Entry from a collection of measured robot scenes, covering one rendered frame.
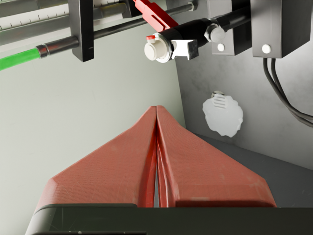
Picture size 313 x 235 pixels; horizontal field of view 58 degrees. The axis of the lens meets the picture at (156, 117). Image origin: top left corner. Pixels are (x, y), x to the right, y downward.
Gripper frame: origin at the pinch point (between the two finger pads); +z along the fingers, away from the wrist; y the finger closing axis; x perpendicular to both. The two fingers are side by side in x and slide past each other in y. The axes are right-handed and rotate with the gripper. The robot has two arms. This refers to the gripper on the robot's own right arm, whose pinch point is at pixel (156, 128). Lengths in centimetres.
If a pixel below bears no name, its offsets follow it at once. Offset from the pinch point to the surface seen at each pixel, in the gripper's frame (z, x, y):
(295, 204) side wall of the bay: 19.5, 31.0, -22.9
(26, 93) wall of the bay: 29.9, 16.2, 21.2
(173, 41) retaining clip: 14.4, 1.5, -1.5
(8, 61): 23.0, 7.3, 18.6
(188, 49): 12.0, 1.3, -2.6
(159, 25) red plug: 18.2, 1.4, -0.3
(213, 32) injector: 16.3, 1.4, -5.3
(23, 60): 24.3, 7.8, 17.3
